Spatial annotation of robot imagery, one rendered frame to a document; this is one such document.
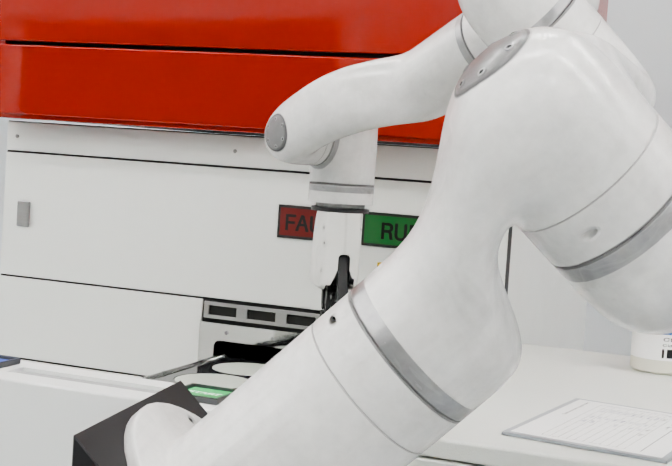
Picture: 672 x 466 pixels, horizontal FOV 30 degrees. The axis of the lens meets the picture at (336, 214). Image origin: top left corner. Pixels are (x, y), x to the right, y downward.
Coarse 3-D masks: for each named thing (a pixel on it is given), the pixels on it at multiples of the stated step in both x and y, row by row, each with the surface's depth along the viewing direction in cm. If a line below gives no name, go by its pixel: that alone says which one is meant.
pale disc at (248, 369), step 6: (216, 366) 173; (222, 366) 173; (228, 366) 173; (234, 366) 174; (240, 366) 174; (246, 366) 174; (252, 366) 175; (258, 366) 175; (228, 372) 169; (234, 372) 169; (240, 372) 169; (246, 372) 170; (252, 372) 170
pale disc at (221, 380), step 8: (184, 376) 164; (192, 376) 164; (200, 376) 165; (208, 376) 165; (216, 376) 165; (224, 376) 166; (232, 376) 166; (208, 384) 160; (216, 384) 160; (224, 384) 160; (232, 384) 161; (240, 384) 161
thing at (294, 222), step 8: (288, 208) 181; (296, 208) 180; (280, 216) 181; (288, 216) 181; (296, 216) 181; (304, 216) 180; (312, 216) 180; (280, 224) 181; (288, 224) 181; (296, 224) 181; (304, 224) 180; (312, 224) 180; (280, 232) 181; (288, 232) 181; (296, 232) 181; (304, 232) 180; (312, 232) 180
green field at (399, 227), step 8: (368, 216) 177; (376, 216) 176; (384, 216) 176; (368, 224) 177; (376, 224) 176; (384, 224) 176; (392, 224) 175; (400, 224) 175; (408, 224) 174; (368, 232) 177; (376, 232) 176; (384, 232) 176; (392, 232) 175; (400, 232) 175; (408, 232) 175; (368, 240) 177; (376, 240) 176; (384, 240) 176; (392, 240) 175; (400, 240) 175
